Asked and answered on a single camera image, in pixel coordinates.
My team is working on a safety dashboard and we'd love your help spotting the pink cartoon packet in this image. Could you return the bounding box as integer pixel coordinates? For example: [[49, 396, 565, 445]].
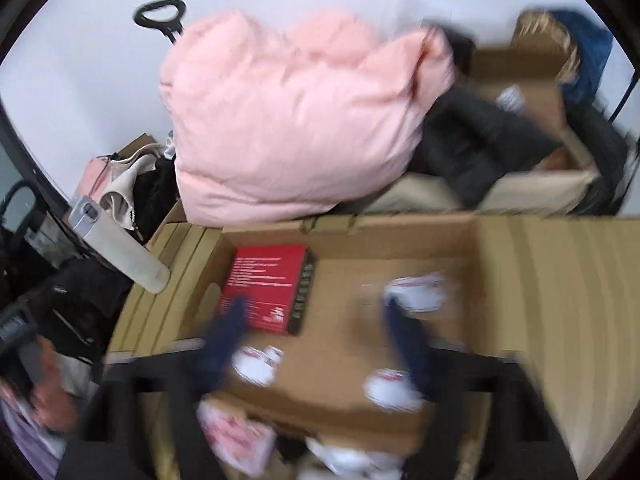
[[198, 402, 277, 479]]

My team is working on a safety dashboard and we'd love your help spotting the left hand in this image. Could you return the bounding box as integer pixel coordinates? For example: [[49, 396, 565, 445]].
[[32, 337, 78, 434]]

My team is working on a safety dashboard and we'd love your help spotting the white label sticker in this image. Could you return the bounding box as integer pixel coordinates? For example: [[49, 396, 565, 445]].
[[383, 272, 454, 314]]

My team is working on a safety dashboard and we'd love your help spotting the brown cardboard tray box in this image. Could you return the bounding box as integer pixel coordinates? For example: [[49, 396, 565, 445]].
[[178, 214, 484, 455]]

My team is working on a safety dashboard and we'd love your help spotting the red box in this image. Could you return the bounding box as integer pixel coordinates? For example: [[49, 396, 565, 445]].
[[217, 245, 316, 336]]

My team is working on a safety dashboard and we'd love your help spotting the white frosted bottle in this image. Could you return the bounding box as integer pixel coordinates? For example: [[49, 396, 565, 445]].
[[68, 196, 170, 294]]

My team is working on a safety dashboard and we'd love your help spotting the beige cloth bag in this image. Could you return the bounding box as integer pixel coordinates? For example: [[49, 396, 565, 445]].
[[99, 143, 166, 231]]

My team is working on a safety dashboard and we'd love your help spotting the black jacket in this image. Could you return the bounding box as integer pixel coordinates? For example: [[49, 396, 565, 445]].
[[407, 84, 562, 208]]

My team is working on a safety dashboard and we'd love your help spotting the back cardboard box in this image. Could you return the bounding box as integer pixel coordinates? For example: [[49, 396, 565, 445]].
[[470, 10, 593, 170]]

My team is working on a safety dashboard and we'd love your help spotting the blue cloth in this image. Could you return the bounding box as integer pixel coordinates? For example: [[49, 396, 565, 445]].
[[550, 9, 613, 104]]

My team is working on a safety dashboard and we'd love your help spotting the black trolley handle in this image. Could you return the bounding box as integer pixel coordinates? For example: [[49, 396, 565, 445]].
[[132, 0, 186, 44]]

